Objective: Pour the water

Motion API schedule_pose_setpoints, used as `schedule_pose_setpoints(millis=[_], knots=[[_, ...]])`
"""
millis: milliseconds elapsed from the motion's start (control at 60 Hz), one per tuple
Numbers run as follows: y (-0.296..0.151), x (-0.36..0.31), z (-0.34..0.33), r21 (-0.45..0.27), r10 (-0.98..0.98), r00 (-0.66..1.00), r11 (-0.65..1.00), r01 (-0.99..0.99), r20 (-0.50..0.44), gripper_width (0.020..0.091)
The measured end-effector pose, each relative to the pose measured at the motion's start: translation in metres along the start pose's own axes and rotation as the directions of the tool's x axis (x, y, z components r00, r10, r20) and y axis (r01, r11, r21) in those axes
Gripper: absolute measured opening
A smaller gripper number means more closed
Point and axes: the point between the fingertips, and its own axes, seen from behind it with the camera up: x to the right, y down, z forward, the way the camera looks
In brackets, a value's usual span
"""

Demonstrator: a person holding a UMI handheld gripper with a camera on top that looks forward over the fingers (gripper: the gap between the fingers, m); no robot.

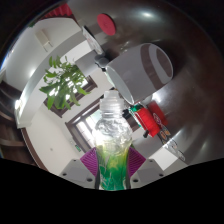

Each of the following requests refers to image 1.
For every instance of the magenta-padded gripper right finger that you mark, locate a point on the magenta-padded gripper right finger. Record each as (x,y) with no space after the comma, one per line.
(136,161)

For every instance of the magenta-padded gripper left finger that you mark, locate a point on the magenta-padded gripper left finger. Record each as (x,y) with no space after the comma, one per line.
(88,163)

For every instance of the clear bottle with green drink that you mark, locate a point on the clear bottle with green drink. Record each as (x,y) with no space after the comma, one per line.
(112,143)

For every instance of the red plastic box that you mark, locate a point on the red plastic box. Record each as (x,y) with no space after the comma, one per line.
(148,121)

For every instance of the slender-leaved plant in white pot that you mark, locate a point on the slender-leaved plant in white pot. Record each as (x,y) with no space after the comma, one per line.
(63,83)

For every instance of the white mug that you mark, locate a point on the white mug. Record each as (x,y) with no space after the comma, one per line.
(140,71)

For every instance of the printed magazine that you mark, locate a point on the printed magazine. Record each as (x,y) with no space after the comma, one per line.
(94,40)

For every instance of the red round coaster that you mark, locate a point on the red round coaster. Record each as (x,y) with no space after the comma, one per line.
(106,24)

